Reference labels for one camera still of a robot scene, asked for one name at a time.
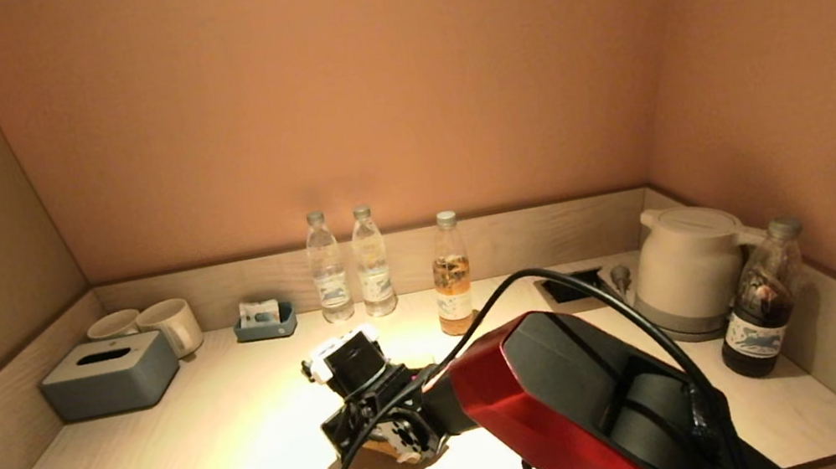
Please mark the small blue tray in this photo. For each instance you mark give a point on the small blue tray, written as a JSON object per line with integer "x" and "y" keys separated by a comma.
{"x": 267, "y": 329}

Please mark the cream electric kettle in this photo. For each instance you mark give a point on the cream electric kettle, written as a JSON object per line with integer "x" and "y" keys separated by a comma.
{"x": 687, "y": 266}

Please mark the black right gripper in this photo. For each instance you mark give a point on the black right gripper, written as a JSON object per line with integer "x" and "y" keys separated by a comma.
{"x": 393, "y": 417}

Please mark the white sachet packet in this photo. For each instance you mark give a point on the white sachet packet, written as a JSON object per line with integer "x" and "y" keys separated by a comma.
{"x": 259, "y": 312}

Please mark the grey kettle base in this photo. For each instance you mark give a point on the grey kettle base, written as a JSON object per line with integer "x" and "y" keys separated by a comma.
{"x": 671, "y": 328}

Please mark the amber tea bottle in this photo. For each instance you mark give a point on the amber tea bottle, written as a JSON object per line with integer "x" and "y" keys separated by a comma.
{"x": 453, "y": 288}

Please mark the black and white wrist camera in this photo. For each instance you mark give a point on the black and white wrist camera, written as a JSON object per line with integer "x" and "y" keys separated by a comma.
{"x": 350, "y": 360}

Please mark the grey-blue tissue box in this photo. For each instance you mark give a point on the grey-blue tissue box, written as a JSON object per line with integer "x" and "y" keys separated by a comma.
{"x": 111, "y": 379}

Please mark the black recessed power socket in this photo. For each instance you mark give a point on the black recessed power socket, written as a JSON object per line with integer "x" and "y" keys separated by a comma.
{"x": 571, "y": 287}

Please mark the dark drink bottle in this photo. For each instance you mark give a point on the dark drink bottle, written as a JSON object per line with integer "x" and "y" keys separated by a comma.
{"x": 764, "y": 321}

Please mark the orange fluffy cleaning cloth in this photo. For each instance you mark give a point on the orange fluffy cleaning cloth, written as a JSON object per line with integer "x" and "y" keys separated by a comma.
{"x": 386, "y": 449}

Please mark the clear water bottle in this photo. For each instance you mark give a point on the clear water bottle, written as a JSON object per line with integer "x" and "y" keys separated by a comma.
{"x": 375, "y": 276}
{"x": 331, "y": 283}

